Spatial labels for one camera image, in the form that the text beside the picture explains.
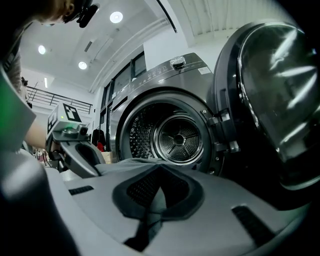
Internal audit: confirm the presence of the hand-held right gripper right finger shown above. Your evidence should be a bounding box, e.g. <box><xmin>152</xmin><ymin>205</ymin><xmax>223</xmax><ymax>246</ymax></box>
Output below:
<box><xmin>144</xmin><ymin>164</ymin><xmax>311</xmax><ymax>256</ymax></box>

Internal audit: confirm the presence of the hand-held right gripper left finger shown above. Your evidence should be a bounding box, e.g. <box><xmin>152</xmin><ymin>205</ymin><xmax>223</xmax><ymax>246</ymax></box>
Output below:
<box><xmin>49</xmin><ymin>164</ymin><xmax>161</xmax><ymax>256</ymax></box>

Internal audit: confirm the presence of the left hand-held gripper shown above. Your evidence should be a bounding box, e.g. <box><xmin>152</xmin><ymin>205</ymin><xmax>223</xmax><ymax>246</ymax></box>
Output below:
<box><xmin>45</xmin><ymin>102</ymin><xmax>106</xmax><ymax>179</ymax></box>

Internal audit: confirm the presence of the dark grey garment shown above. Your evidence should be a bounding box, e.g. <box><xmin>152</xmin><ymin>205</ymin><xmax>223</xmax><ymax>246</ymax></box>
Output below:
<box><xmin>94</xmin><ymin>156</ymin><xmax>201</xmax><ymax>251</ymax></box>

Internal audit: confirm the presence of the black washing machine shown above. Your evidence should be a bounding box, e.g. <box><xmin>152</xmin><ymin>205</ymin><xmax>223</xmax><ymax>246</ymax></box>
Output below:
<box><xmin>109</xmin><ymin>51</ymin><xmax>241</xmax><ymax>176</ymax></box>

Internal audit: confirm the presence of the person's left forearm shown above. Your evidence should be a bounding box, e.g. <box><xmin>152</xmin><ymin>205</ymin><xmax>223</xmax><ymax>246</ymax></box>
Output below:
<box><xmin>24</xmin><ymin>117</ymin><xmax>55</xmax><ymax>154</ymax></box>

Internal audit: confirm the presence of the black round washing machine door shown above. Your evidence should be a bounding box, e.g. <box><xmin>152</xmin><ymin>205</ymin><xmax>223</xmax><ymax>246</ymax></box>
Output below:
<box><xmin>212</xmin><ymin>21</ymin><xmax>320</xmax><ymax>211</ymax></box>

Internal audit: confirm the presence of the black metal railing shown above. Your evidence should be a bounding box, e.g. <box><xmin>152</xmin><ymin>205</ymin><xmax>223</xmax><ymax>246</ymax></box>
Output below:
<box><xmin>26</xmin><ymin>86</ymin><xmax>94</xmax><ymax>116</ymax></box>

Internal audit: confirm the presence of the black framed window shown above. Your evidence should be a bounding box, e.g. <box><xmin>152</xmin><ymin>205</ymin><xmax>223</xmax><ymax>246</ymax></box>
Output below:
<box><xmin>99</xmin><ymin>51</ymin><xmax>147</xmax><ymax>151</ymax></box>

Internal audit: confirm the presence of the person's brown printed t-shirt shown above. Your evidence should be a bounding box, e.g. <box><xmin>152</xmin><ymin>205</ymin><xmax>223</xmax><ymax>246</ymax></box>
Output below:
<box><xmin>0</xmin><ymin>21</ymin><xmax>29</xmax><ymax>101</ymax></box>

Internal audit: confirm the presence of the black head-mounted camera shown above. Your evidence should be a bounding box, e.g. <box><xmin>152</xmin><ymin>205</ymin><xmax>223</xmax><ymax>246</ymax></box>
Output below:
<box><xmin>62</xmin><ymin>0</ymin><xmax>101</xmax><ymax>29</ymax></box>

